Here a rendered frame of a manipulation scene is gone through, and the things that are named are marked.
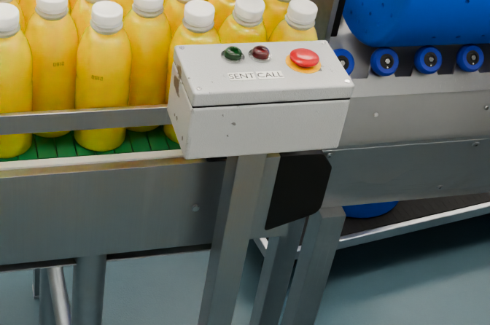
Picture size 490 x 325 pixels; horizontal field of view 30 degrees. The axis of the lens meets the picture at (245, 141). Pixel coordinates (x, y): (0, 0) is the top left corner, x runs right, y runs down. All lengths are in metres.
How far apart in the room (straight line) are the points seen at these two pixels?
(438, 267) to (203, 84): 1.58
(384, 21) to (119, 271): 1.17
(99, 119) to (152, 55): 0.11
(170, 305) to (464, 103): 1.02
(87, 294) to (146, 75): 0.37
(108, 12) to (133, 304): 1.21
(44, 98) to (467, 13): 0.62
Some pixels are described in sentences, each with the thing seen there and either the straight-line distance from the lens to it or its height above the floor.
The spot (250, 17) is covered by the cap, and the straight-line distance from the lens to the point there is 1.20.
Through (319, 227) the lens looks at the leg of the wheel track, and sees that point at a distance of 1.64.
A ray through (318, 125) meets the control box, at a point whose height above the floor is 1.04.
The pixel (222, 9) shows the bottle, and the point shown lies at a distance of 1.27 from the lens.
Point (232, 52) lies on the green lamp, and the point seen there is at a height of 1.11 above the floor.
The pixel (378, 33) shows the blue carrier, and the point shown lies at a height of 1.01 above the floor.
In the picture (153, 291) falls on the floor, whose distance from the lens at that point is 2.28.
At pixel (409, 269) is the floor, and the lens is 2.49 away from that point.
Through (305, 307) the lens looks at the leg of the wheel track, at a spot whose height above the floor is 0.39.
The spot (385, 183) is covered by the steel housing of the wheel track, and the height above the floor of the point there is 0.69.
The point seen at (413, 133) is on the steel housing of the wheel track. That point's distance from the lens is 1.49.
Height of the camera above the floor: 1.70
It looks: 38 degrees down
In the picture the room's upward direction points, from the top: 11 degrees clockwise
